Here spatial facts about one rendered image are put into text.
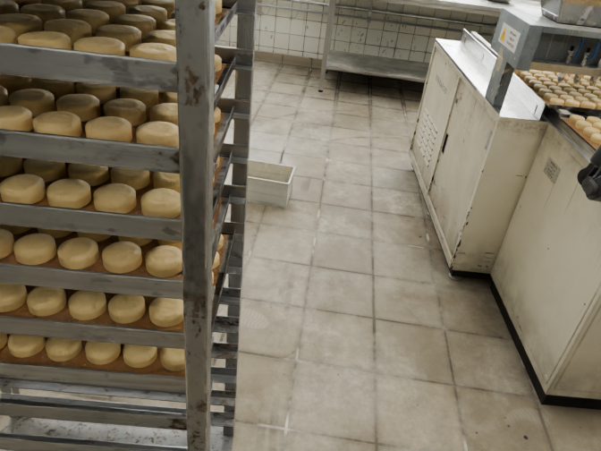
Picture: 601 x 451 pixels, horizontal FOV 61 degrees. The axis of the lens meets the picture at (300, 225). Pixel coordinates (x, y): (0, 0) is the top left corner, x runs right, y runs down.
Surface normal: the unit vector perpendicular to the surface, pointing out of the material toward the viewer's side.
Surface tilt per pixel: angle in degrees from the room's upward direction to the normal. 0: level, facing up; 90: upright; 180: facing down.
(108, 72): 90
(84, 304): 0
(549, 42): 90
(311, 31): 90
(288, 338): 0
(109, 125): 0
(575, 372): 90
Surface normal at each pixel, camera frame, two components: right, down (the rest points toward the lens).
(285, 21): -0.11, 0.53
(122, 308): 0.11, -0.83
